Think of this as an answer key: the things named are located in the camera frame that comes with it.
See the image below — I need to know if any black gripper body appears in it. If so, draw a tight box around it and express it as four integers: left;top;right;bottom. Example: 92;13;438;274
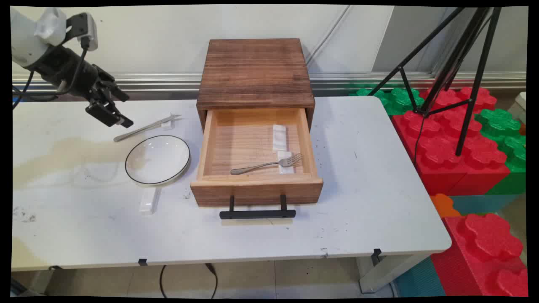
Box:
24;45;108;102

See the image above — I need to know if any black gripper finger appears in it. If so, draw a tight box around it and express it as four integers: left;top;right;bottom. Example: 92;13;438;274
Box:
95;65;130;103
85;98;134;129

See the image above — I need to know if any silver serrated table knife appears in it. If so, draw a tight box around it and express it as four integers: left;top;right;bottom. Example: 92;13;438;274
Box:
113;114;182;143

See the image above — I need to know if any white plate with black rim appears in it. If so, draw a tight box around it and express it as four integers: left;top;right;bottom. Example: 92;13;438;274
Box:
125;135;192;186

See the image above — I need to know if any long white cutlery rest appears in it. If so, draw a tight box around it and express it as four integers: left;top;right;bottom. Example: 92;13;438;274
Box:
277;150;295;175
272;124;288;153
139;187;162;216

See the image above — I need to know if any dark wooden drawer cabinet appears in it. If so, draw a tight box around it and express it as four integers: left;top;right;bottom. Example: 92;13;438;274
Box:
196;39;316;133

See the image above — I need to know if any silver fork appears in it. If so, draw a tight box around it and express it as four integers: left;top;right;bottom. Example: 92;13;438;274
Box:
230;153;304;175

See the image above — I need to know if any light wooden drawer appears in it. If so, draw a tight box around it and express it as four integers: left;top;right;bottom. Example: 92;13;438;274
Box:
190;107;324;207

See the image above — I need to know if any green foam block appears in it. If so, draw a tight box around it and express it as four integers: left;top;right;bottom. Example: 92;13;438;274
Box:
350;88;426;117
476;109;527;196

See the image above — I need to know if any white table leg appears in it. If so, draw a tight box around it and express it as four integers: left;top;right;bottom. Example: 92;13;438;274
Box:
358;252;431;294

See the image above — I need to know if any large red foam block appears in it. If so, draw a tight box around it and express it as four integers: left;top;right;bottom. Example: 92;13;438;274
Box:
431;213;529;297
392;86;512;197

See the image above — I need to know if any black tripod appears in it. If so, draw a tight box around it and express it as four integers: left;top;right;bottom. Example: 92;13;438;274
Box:
379;6;504;157

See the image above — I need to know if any orange foam block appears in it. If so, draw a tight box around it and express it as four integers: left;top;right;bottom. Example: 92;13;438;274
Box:
430;194;462;218

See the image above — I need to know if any teal foam block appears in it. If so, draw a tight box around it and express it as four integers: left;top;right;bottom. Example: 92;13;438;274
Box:
448;194;523;216
394;257;447;298

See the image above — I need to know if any black camera cable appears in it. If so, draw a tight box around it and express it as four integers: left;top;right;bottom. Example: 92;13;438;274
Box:
13;37;91;111

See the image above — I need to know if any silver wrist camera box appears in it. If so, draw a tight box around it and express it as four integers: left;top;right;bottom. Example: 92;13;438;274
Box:
65;13;99;52

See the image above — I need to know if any silver wall rail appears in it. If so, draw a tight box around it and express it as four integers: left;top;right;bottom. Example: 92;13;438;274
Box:
13;72;527;98

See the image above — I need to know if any black cable under table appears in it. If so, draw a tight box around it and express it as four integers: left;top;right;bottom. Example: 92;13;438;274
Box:
159;263;219;299

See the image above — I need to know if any black drawer handle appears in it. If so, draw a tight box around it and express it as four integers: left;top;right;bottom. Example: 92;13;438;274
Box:
219;194;296;220

